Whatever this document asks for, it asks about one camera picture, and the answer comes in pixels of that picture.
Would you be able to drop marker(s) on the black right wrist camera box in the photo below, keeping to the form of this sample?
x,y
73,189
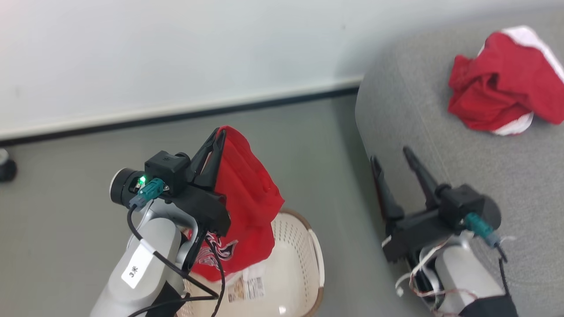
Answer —
x,y
462,202

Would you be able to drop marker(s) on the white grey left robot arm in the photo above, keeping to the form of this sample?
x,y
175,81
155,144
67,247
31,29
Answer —
x,y
156,231

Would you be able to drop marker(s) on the cream perforated laundry basket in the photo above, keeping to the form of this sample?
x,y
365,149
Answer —
x,y
293,259

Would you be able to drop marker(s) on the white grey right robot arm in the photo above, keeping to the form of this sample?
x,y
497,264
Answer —
x,y
462,270

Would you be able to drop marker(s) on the white label on left arm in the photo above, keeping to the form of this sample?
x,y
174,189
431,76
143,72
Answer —
x,y
135,268

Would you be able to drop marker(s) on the black and white baseboard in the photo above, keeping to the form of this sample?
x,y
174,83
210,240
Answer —
x,y
176,113

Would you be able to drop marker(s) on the grey fabric sofa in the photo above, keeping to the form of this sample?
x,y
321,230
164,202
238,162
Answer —
x,y
484,167

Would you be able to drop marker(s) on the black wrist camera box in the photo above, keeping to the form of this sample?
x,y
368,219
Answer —
x,y
167,169
462,202

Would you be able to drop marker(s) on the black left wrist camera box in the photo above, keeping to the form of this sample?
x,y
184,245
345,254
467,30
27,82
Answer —
x,y
167,169

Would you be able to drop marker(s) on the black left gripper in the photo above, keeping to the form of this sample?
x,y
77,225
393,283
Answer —
x,y
202,209

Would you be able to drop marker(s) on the white barcode tag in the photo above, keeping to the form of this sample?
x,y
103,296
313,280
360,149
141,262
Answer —
x,y
249,286

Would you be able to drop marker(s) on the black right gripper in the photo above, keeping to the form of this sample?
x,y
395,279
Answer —
x,y
414,231

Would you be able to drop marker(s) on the red garment with white band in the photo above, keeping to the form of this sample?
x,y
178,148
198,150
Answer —
x,y
502,83

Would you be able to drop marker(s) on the red jersey with black-white print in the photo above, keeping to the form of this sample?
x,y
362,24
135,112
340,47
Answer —
x,y
246,198

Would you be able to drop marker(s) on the black round floor object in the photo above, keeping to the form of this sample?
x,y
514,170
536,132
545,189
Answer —
x,y
6,169

